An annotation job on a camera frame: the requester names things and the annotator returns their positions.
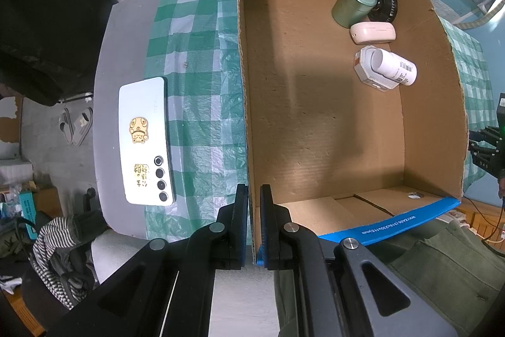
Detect white octagonal box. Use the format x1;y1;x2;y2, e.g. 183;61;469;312
353;45;399;92

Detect blue-edged cardboard box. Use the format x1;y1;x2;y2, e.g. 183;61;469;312
237;0;468;248

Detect white oval earbuds case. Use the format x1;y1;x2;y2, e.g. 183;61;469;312
349;21;396;45

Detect green cylindrical tin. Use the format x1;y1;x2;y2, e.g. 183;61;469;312
331;0;377;28

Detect person's right hand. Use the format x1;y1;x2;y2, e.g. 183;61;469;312
498;177;505;198

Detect olive green trousers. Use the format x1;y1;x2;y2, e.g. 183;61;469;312
273;221;504;336

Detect white smartphone with stickers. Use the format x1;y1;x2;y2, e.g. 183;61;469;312
118;77;175;206

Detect striped clothing pile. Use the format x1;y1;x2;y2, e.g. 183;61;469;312
29;217;95;310

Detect pair of grey slippers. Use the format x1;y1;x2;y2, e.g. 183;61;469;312
58;107;93;146

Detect teal box on floor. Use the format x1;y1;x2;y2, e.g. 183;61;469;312
19;191;37;240

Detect green checkered tablecloth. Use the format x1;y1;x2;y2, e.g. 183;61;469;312
144;0;247;241

